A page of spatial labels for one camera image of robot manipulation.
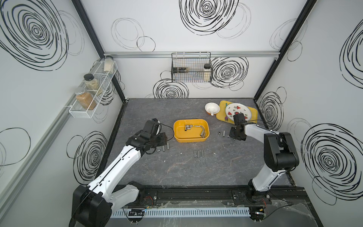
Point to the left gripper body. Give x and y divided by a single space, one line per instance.
158 139

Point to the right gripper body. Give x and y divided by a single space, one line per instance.
233 134

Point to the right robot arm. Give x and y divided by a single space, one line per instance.
280 155

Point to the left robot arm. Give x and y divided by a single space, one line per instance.
93 204

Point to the dull socket in box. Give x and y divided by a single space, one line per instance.
202 133

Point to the yellow storage box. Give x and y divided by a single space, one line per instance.
184 135

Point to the watermelon pattern plate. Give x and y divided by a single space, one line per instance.
236 108

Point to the yellow serving tray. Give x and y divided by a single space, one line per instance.
221 115

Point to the orange white bowl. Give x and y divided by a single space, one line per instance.
212 108

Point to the brown spice jar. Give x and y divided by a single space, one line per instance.
85 99

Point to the dark item in basket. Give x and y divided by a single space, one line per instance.
176 70

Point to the green herb jar black lid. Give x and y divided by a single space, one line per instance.
92 84

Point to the white jar on shelf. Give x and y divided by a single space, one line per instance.
108 64

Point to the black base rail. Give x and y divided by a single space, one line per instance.
157 195

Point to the jar in wire basket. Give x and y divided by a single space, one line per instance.
207 72

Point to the white wire wall shelf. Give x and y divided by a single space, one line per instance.
103 101

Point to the white slotted cable duct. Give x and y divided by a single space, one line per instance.
183 212

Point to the black wire basket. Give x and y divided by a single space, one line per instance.
195 66

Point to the aluminium wall rail back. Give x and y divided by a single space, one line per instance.
167 54

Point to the aluminium wall rail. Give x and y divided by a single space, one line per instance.
167 54
33 160

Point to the black corner frame post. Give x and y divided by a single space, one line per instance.
308 7

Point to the aluminium wall rail left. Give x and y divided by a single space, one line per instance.
33 160

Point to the left corner frame post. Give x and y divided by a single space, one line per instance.
81 11

